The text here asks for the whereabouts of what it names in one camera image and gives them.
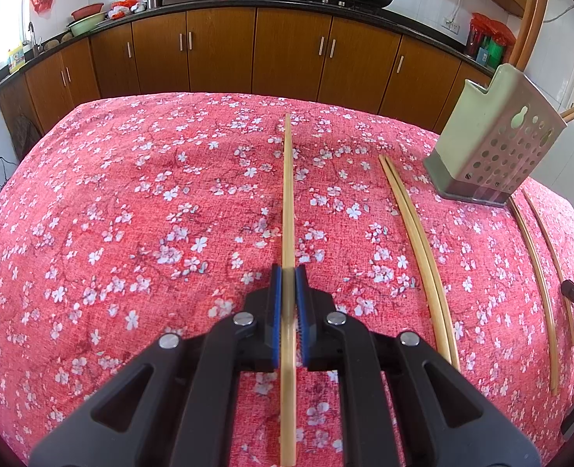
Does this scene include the wall power socket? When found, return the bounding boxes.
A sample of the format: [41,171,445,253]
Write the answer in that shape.
[442,18,460,35]

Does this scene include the grey perforated utensil holder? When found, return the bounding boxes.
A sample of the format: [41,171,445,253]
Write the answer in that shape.
[424,63,567,207]

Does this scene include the red bowl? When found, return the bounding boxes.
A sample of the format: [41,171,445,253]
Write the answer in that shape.
[71,3,103,20]

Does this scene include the green container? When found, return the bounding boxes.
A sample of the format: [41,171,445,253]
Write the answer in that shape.
[486,37,506,68]

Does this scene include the bamboo chopstick thin far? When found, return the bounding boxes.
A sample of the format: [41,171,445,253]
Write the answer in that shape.
[520,188,574,347]

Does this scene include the green basin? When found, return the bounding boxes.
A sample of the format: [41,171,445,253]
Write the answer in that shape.
[68,12,107,37]

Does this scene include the brown lower kitchen cabinets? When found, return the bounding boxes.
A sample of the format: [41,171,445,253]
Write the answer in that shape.
[0,6,492,156]

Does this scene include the black countertop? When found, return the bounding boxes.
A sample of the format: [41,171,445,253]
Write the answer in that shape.
[0,0,494,90]

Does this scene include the red plastic bag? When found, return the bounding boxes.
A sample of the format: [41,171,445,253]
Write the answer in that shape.
[471,13,516,46]

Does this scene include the red white cloth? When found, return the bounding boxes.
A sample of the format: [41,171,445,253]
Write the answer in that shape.
[108,0,146,20]

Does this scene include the red floral tablecloth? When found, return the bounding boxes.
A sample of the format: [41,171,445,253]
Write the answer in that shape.
[0,94,574,460]

